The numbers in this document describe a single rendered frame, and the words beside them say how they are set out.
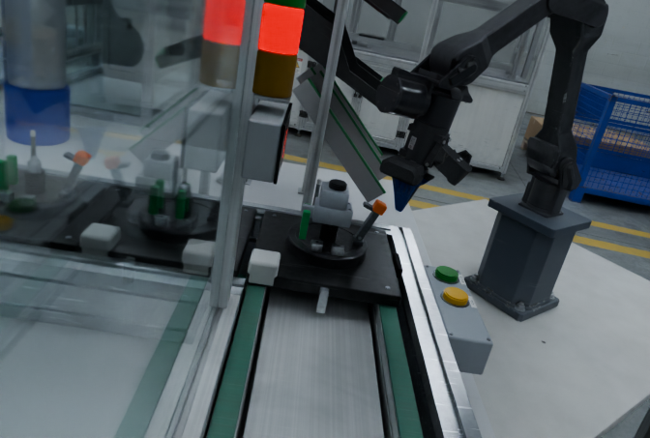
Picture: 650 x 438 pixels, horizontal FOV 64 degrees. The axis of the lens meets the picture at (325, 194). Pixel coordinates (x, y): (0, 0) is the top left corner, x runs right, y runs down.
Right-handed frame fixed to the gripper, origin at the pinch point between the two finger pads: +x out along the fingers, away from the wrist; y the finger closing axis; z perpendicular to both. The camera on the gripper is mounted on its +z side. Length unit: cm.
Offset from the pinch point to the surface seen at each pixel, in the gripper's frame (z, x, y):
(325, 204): -10.1, 5.4, -7.2
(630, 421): 88, 92, 140
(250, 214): -25.6, 15.7, -2.6
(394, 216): -11, 22, 47
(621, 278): 45, 16, 59
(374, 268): 0.6, 13.2, -3.7
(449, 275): 11.5, 11.4, 3.5
